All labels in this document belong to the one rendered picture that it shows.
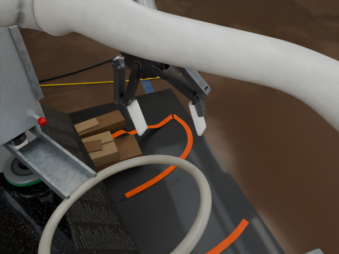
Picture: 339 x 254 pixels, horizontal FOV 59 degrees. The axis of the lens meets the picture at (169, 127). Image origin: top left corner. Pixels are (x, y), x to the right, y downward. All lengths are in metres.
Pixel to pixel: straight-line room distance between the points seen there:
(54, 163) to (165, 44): 0.90
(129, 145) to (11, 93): 1.46
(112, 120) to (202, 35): 2.41
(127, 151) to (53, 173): 1.34
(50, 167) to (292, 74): 0.93
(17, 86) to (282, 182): 2.02
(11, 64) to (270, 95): 2.68
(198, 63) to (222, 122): 2.55
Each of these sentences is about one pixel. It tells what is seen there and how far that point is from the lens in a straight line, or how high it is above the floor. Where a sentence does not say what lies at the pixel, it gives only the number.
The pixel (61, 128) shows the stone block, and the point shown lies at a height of 0.74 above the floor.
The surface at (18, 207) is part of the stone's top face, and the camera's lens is 1.43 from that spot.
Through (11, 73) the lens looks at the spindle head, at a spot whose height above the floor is 1.39.
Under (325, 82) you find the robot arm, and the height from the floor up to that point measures 1.73.
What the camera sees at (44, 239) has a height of 1.16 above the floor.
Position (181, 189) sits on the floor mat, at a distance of 2.33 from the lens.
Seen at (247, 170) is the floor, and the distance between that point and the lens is 2.54.
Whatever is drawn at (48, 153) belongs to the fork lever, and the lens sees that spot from 1.21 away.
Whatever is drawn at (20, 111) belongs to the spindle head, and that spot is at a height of 1.24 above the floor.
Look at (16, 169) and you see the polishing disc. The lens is 1.48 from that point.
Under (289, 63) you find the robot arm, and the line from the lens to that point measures 0.39.
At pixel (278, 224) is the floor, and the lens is 2.33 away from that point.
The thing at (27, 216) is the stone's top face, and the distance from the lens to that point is 1.39.
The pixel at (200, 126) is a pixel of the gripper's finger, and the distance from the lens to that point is 0.55.
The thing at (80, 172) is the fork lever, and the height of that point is 1.10.
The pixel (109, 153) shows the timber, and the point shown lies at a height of 0.24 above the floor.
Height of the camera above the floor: 1.94
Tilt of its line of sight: 44 degrees down
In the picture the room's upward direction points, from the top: straight up
